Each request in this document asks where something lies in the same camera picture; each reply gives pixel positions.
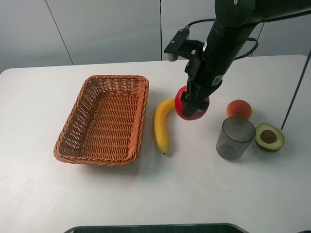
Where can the dark monitor edge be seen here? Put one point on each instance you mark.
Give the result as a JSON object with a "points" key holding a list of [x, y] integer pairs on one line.
{"points": [[160, 228]]}

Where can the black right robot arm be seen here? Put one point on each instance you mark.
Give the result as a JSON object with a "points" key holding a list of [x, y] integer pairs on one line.
{"points": [[234, 22]]}

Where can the red apple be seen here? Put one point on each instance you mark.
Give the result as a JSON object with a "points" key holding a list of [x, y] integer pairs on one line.
{"points": [[179, 106]]}

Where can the grey translucent cup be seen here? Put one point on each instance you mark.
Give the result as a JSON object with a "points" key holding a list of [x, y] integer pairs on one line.
{"points": [[235, 136]]}

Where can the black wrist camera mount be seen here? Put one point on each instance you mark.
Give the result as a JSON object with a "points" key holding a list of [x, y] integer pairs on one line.
{"points": [[182, 46]]}

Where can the orange peach fruit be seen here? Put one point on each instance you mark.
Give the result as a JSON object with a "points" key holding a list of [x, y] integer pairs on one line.
{"points": [[239, 108]]}

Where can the yellow banana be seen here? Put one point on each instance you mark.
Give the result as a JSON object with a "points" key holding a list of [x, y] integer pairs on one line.
{"points": [[159, 124]]}

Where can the brown wicker basket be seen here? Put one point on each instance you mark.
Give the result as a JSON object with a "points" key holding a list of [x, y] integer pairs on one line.
{"points": [[105, 126]]}

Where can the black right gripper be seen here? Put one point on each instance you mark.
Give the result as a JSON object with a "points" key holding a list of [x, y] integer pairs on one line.
{"points": [[201, 82]]}

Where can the halved avocado with pit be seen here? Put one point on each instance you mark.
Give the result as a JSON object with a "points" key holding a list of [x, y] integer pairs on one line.
{"points": [[269, 138]]}

